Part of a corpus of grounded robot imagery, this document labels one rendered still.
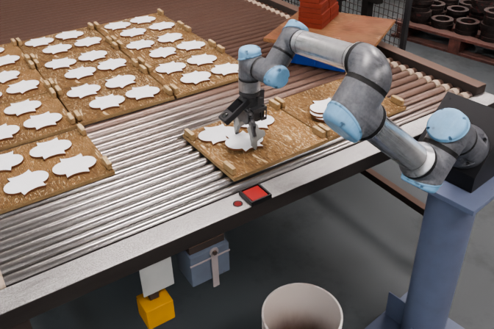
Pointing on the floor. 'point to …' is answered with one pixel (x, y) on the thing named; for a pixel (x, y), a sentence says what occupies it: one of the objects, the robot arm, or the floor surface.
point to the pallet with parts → (482, 34)
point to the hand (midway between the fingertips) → (244, 141)
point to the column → (437, 260)
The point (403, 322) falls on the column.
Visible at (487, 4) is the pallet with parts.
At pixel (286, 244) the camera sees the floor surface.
